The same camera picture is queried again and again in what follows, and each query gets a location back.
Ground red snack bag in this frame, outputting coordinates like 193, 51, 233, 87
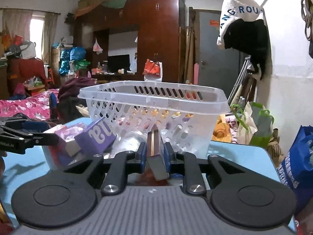
135, 169, 169, 186

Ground pink tissue pack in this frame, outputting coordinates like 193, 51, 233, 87
42, 123, 86, 170

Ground purple tissue box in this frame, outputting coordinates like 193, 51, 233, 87
74, 117, 116, 156

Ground pink floral bedspread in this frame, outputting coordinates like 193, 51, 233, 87
0, 89, 59, 120

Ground clear plastic laundry basket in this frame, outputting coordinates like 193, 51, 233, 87
78, 81, 230, 159

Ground yellow orange blanket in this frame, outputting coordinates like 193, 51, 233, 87
212, 114, 232, 143

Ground dark purple clothes pile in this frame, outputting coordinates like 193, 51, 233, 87
57, 77, 95, 123

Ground red white plastic bag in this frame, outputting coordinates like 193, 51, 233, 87
143, 59, 163, 82

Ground green and white bag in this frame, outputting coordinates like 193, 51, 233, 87
230, 102, 274, 149

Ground black television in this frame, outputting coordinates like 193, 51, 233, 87
108, 54, 130, 73

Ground grey metal door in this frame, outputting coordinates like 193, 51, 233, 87
196, 10, 244, 97

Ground blue plastic bags stack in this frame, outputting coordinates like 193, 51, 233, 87
58, 47, 86, 76

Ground beige window curtain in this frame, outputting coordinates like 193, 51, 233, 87
2, 9, 33, 40

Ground dark red wooden wardrobe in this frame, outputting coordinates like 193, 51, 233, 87
74, 0, 186, 83

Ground blue shopping bag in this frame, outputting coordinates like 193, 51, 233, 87
277, 126, 312, 214

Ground black hanging garment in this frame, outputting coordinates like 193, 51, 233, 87
223, 19, 268, 79

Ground white tote bag blue letters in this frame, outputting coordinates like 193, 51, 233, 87
216, 0, 264, 49

